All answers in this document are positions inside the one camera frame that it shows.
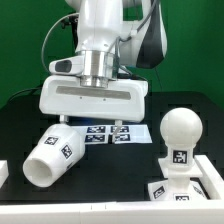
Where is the black cable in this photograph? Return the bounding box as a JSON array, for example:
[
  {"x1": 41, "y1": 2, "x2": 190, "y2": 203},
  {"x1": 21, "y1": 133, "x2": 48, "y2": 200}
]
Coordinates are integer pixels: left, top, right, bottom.
[{"x1": 7, "y1": 87, "x2": 44, "y2": 102}]

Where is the white lamp base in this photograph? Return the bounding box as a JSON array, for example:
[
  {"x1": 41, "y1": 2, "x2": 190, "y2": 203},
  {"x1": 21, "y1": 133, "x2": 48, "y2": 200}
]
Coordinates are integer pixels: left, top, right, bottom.
[{"x1": 148, "y1": 158, "x2": 207, "y2": 201}]

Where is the white lamp shade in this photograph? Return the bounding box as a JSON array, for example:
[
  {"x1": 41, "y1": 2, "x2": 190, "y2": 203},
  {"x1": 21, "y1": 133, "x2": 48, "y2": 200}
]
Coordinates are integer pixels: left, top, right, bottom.
[{"x1": 23, "y1": 124, "x2": 85, "y2": 187}]

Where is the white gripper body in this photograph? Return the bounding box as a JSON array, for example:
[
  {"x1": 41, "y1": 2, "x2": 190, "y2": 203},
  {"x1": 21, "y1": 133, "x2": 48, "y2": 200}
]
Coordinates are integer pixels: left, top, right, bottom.
[{"x1": 39, "y1": 56, "x2": 148, "y2": 122}]

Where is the white marker sheet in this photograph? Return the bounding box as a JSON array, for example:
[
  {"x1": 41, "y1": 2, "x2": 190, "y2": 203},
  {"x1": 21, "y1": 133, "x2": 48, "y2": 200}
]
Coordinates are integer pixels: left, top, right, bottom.
[{"x1": 74, "y1": 124, "x2": 152, "y2": 145}]

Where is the white frame wall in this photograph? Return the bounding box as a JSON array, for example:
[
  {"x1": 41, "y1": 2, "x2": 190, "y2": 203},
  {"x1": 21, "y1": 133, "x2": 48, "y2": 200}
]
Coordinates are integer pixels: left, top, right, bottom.
[{"x1": 0, "y1": 155, "x2": 224, "y2": 224}]

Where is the white lamp bulb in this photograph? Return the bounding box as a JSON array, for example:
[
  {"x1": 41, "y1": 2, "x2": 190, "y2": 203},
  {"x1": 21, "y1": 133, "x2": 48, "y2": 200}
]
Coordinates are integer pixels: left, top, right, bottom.
[{"x1": 160, "y1": 107, "x2": 203, "y2": 169}]

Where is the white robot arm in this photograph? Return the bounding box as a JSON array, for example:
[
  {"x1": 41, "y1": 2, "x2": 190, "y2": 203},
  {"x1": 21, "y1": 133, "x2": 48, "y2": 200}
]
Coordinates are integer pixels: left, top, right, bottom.
[{"x1": 39, "y1": 0, "x2": 167, "y2": 142}]

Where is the black camera pole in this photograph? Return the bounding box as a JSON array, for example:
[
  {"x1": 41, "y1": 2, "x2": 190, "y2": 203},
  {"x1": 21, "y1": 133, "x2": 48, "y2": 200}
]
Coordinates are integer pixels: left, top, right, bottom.
[{"x1": 61, "y1": 14, "x2": 78, "y2": 47}]

